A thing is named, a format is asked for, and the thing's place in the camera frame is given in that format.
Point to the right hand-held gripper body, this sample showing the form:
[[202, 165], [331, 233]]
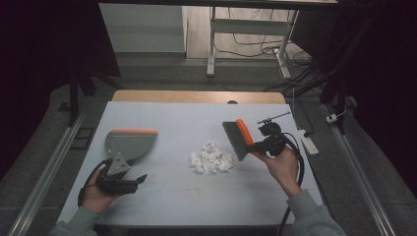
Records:
[[273, 144]]

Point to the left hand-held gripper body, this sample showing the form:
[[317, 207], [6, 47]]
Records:
[[118, 165]]

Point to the grey dustpan with orange edge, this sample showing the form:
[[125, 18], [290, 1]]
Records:
[[131, 144]]

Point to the orange brush with grey bristles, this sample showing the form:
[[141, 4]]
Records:
[[236, 137]]

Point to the white paper scraps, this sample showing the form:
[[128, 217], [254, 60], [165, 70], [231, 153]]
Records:
[[211, 159]]

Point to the person's right hand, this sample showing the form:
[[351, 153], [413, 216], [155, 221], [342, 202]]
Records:
[[285, 170]]

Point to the person's left hand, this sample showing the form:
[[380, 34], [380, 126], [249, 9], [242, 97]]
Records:
[[93, 200]]

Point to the white power strip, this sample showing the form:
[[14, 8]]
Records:
[[309, 143]]

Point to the small white plug adapter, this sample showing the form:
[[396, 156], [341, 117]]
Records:
[[331, 118]]

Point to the white work board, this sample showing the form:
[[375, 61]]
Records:
[[164, 118]]

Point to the black metal stand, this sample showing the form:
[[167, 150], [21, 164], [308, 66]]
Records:
[[337, 85], [73, 98]]

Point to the wooden table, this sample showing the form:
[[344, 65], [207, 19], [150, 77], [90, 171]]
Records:
[[183, 96]]

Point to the dark curtain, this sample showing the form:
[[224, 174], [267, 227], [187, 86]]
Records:
[[36, 49], [390, 82]]

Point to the white cabinet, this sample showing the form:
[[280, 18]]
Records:
[[144, 29]]

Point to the black floor frame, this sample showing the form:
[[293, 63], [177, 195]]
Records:
[[75, 144]]

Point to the aluminium floor rail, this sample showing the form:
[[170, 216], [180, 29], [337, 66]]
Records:
[[357, 170], [49, 170]]

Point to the white metal desk frame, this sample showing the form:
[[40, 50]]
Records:
[[249, 27]]

